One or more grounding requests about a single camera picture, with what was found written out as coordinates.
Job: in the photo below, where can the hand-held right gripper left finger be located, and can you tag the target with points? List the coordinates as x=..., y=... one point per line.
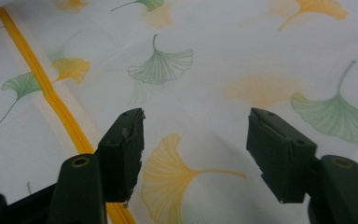
x=122, y=155

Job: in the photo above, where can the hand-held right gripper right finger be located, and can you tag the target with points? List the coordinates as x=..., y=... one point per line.
x=279, y=155

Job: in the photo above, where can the white leaf print cloth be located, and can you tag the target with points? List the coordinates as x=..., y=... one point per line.
x=199, y=62

